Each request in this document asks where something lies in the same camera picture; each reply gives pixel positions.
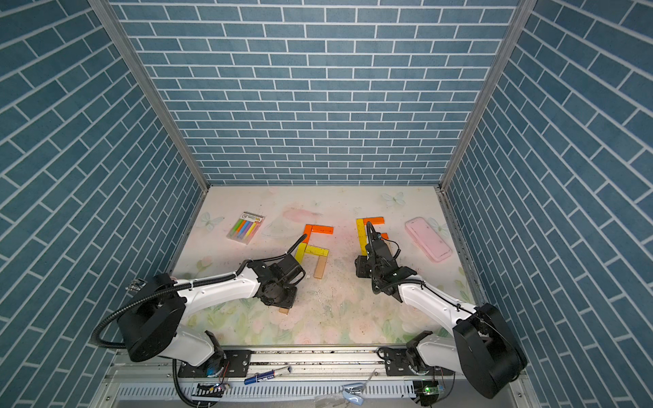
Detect yellow block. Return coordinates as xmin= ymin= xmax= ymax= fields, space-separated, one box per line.
xmin=294 ymin=242 xmax=307 ymax=263
xmin=305 ymin=246 xmax=329 ymax=257
xmin=359 ymin=236 xmax=367 ymax=257
xmin=356 ymin=219 xmax=367 ymax=240

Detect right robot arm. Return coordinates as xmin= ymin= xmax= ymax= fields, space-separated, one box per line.
xmin=355 ymin=239 xmax=527 ymax=399

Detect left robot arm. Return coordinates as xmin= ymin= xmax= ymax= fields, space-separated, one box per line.
xmin=117 ymin=254 xmax=306 ymax=367

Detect pink eraser box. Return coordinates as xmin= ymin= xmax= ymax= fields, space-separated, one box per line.
xmin=405 ymin=217 xmax=452 ymax=263

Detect chalk box coloured sticks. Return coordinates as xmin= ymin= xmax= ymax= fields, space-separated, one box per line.
xmin=226 ymin=212 xmax=265 ymax=245

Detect clear tape scraps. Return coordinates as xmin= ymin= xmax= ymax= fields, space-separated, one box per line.
xmin=314 ymin=382 xmax=366 ymax=408

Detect small circuit board green led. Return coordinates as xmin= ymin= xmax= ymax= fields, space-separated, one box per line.
xmin=413 ymin=380 xmax=441 ymax=407

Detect black corrugated cable left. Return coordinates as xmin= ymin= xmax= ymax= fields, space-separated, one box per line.
xmin=91 ymin=233 xmax=309 ymax=408

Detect aluminium front rail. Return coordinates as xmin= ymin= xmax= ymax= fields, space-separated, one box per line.
xmin=104 ymin=343 xmax=526 ymax=381

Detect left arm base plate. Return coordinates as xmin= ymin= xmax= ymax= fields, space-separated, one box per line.
xmin=178 ymin=350 xmax=253 ymax=378

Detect blue handled screwdriver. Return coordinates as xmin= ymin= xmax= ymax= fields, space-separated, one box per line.
xmin=244 ymin=365 xmax=292 ymax=385

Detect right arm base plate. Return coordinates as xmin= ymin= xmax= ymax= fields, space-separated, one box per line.
xmin=376 ymin=347 xmax=454 ymax=377

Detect wire connector bundle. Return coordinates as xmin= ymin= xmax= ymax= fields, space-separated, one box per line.
xmin=192 ymin=382 xmax=231 ymax=400

